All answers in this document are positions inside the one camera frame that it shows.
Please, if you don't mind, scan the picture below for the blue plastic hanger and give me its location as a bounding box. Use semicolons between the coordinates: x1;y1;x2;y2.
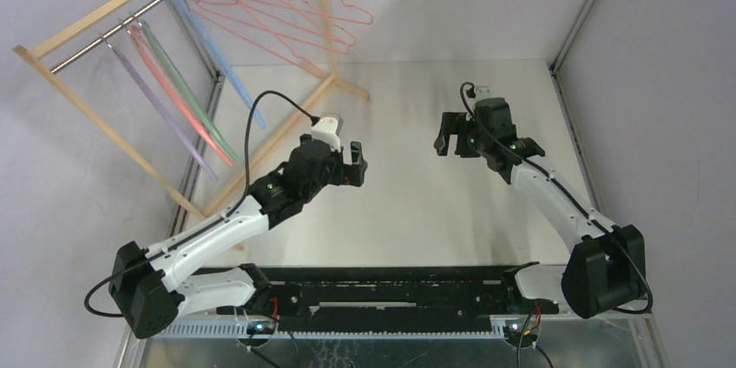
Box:
170;0;253;110

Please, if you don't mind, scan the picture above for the purple plastic hanger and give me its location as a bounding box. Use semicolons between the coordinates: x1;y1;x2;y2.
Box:
106;43;218;181

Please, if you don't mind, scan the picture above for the green plastic hanger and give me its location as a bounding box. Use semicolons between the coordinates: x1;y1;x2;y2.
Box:
129;22;237;166

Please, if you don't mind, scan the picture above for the pink curved plastic hanger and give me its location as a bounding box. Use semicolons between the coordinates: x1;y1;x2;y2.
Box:
114;26;233;181

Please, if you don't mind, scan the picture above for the pink notched hanger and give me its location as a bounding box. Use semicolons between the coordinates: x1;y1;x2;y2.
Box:
186;0;334;77

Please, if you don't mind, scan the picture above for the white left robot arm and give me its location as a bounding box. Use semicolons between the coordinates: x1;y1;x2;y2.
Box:
108;135;367;339

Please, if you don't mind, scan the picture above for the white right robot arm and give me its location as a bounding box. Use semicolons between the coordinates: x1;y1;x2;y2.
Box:
434;97;654;319

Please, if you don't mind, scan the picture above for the metal rack hanging rod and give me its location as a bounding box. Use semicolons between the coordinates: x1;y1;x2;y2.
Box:
33;0;166;74

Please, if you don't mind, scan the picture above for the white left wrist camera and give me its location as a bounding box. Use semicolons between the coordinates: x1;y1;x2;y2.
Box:
311;113;343;152

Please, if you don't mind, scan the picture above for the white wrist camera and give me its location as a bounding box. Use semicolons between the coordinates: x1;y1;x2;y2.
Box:
311;113;343;152
473;86;494;101

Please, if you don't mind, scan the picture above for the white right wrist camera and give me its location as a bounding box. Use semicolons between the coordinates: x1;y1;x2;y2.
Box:
473;86;494;101

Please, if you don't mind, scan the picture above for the left aluminium frame post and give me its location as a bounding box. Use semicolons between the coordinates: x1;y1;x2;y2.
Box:
166;2;220;84

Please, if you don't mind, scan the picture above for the aluminium frame post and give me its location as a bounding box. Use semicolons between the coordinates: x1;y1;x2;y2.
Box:
166;2;220;84
549;0;600;76

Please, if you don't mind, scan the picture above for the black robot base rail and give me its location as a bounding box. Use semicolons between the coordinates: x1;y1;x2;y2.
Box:
158;264;622;335

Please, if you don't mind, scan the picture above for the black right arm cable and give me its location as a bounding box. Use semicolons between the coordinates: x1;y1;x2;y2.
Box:
458;82;654;316

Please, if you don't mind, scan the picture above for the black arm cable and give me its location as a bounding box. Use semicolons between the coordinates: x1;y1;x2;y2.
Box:
458;82;654;316
83;90;320;319

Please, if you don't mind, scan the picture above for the right aluminium frame post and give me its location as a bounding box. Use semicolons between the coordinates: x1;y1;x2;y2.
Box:
549;0;600;76

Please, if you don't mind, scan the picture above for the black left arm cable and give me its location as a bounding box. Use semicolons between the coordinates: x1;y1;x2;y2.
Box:
83;90;320;319

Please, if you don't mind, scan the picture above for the wooden clothes rack frame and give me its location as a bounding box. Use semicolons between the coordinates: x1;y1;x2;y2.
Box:
12;0;371;253

